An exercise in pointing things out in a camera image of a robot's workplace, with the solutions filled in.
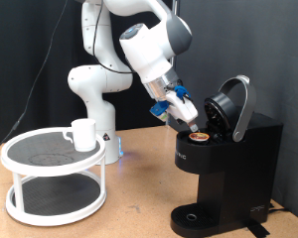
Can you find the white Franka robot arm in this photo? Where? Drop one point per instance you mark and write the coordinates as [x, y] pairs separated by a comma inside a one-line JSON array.
[[101, 115]]

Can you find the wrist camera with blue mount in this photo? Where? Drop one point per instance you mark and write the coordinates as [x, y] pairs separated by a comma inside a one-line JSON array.
[[159, 110]]

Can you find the black tape strip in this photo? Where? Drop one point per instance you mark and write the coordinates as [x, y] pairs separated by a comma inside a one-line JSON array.
[[258, 229]]

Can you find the black Keurig coffee machine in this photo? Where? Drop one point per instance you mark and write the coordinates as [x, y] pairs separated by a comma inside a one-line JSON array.
[[235, 165]]

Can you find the black curtain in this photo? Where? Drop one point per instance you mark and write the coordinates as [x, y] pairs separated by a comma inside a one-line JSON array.
[[10, 66]]

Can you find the white mug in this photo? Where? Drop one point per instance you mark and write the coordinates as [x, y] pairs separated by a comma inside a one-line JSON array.
[[83, 135]]

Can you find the grey partition panel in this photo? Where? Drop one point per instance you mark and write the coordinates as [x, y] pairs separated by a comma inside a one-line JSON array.
[[255, 49]]

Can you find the white two-tier turntable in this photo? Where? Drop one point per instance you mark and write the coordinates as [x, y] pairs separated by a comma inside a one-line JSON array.
[[53, 170]]

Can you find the grey metal post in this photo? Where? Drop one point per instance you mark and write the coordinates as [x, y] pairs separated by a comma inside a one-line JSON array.
[[172, 69]]

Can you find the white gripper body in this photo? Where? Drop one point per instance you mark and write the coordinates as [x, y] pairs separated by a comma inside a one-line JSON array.
[[183, 109]]

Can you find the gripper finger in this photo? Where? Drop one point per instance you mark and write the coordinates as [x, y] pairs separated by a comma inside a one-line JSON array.
[[193, 126]]

